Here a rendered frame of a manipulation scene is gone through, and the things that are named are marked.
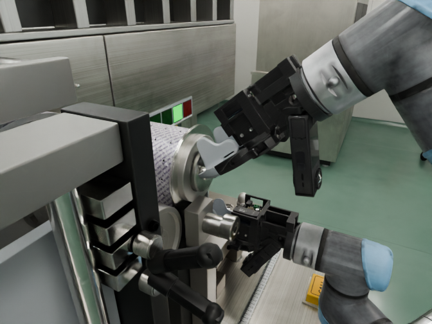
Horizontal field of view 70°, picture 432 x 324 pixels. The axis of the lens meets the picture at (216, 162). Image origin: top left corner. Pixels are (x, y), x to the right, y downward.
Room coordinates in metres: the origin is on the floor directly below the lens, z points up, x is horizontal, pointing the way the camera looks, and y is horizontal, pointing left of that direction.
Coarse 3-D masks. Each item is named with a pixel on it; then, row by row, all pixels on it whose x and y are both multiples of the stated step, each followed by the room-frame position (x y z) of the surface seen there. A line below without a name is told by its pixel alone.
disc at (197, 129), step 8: (192, 128) 0.46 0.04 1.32; (200, 128) 0.48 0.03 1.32; (208, 128) 0.50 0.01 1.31; (184, 136) 0.44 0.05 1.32; (192, 136) 0.46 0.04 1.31; (184, 144) 0.43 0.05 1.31; (176, 152) 0.42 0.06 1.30; (176, 160) 0.41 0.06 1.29; (176, 168) 0.41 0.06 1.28; (176, 176) 0.41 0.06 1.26; (176, 184) 0.41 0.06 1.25; (176, 192) 0.41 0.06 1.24; (176, 200) 0.41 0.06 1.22; (184, 200) 0.43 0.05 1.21; (184, 208) 0.43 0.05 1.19
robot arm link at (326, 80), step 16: (320, 48) 0.36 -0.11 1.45; (304, 64) 0.36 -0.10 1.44; (320, 64) 0.34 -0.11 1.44; (336, 64) 0.32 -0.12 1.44; (304, 80) 0.35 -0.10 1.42; (320, 80) 0.33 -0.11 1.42; (336, 80) 0.32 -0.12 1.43; (352, 80) 0.38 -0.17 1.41; (320, 96) 0.33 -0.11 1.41; (336, 96) 0.32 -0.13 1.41; (352, 96) 0.32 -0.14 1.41; (336, 112) 0.34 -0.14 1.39
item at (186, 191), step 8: (200, 136) 0.46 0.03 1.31; (208, 136) 0.48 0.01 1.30; (192, 144) 0.44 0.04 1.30; (184, 152) 0.43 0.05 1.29; (192, 152) 0.43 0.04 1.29; (184, 160) 0.42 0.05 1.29; (192, 160) 0.43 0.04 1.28; (184, 168) 0.41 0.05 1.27; (184, 176) 0.41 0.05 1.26; (184, 184) 0.41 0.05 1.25; (184, 192) 0.41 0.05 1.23; (192, 192) 0.43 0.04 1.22; (200, 192) 0.45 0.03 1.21; (192, 200) 0.43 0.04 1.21
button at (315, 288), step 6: (312, 276) 0.53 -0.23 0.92; (318, 276) 0.53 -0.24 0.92; (312, 282) 0.52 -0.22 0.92; (318, 282) 0.52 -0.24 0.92; (312, 288) 0.50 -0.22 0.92; (318, 288) 0.50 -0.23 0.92; (312, 294) 0.48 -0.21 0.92; (318, 294) 0.48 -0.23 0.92; (306, 300) 0.48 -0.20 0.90; (312, 300) 0.48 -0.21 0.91
